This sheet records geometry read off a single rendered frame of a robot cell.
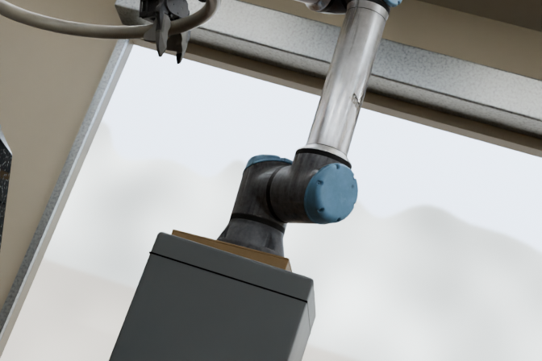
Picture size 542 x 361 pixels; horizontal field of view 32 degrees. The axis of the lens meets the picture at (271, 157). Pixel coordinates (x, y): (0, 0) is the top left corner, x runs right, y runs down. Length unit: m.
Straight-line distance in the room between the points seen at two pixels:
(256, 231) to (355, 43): 0.55
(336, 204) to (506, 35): 4.91
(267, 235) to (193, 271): 0.25
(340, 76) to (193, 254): 0.60
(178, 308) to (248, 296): 0.17
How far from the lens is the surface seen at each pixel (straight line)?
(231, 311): 2.28
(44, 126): 7.05
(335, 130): 2.43
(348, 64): 2.50
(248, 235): 2.44
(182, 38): 2.12
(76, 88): 7.12
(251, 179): 2.50
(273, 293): 2.28
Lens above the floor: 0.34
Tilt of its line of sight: 19 degrees up
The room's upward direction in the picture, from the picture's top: 20 degrees clockwise
